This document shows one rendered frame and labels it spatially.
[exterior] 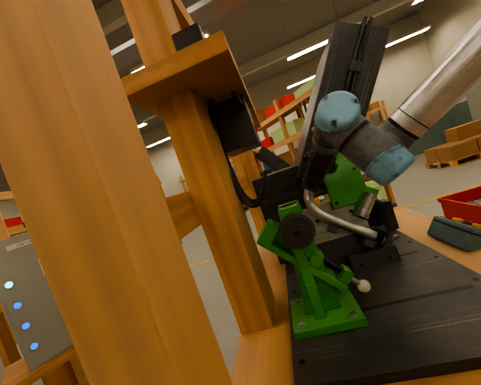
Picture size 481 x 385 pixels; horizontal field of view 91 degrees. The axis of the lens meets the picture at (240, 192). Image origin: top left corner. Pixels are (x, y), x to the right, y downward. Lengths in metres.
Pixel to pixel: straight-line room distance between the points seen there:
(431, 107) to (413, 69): 10.45
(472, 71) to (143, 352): 0.62
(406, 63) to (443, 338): 10.67
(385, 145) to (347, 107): 0.09
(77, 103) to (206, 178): 0.39
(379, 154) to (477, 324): 0.33
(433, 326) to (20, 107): 0.65
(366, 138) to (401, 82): 10.33
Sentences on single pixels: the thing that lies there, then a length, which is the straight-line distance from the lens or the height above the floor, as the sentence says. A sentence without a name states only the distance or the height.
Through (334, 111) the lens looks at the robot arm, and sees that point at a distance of 0.47.
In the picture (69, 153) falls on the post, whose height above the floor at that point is 1.33.
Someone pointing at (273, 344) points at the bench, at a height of 0.88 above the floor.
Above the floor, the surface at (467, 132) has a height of 0.57.
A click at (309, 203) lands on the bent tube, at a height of 1.12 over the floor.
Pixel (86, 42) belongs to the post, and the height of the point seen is 1.44.
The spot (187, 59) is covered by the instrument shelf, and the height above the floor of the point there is 1.52.
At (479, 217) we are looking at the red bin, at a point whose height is 0.88.
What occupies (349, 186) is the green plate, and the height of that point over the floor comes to 1.13.
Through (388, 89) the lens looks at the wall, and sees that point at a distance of 10.61.
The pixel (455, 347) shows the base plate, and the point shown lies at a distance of 0.56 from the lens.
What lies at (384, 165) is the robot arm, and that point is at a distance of 0.48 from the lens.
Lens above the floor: 1.26
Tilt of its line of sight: 3 degrees down
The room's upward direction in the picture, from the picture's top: 19 degrees counter-clockwise
